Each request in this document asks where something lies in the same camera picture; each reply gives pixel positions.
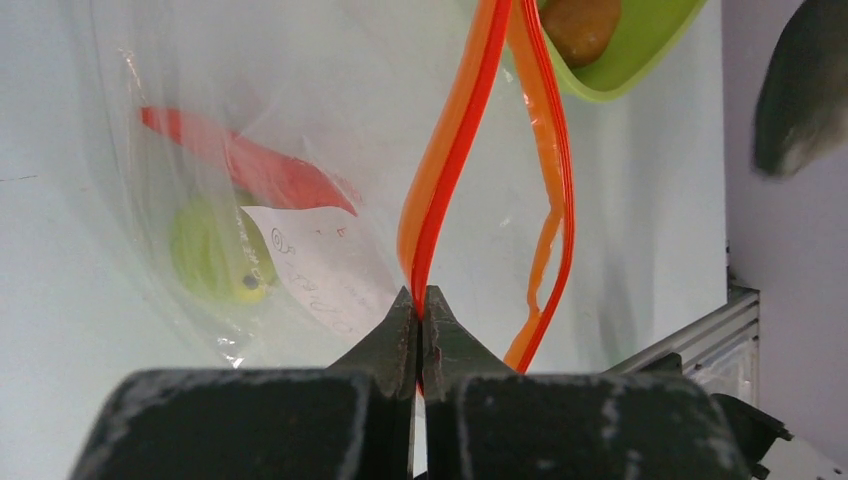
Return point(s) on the green plastic bin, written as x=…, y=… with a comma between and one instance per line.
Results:
x=647, y=30

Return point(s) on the brown kiwi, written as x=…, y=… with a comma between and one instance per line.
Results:
x=580, y=30

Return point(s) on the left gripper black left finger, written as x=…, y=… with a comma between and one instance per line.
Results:
x=350, y=420

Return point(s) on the green pear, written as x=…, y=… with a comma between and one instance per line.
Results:
x=218, y=252

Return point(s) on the dark grey fish toy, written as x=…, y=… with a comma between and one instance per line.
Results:
x=801, y=112

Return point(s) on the clear zip bag orange zipper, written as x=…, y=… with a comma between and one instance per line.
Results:
x=441, y=122

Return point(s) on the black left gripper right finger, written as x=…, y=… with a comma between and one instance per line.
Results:
x=485, y=421

